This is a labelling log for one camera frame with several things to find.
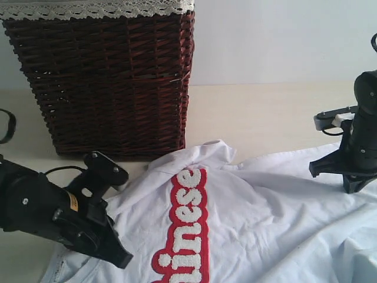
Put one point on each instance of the dark red wicker basket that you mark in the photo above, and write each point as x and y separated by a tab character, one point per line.
116	85

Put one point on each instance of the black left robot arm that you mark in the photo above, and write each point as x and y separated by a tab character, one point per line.
25	200

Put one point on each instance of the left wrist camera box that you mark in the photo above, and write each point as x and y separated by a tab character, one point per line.
101	174

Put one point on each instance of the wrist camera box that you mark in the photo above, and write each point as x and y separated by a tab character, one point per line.
334	118
101	174

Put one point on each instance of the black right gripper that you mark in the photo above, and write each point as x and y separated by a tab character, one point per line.
356	158

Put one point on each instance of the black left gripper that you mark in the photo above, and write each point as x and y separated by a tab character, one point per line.
86	228

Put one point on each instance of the white t-shirt with red lettering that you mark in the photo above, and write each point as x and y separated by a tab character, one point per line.
194	216

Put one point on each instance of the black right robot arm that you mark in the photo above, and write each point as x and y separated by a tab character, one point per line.
365	94

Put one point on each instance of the white lace cloth trim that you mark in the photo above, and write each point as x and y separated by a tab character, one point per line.
96	9

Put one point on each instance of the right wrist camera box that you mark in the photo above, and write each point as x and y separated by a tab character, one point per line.
334	118

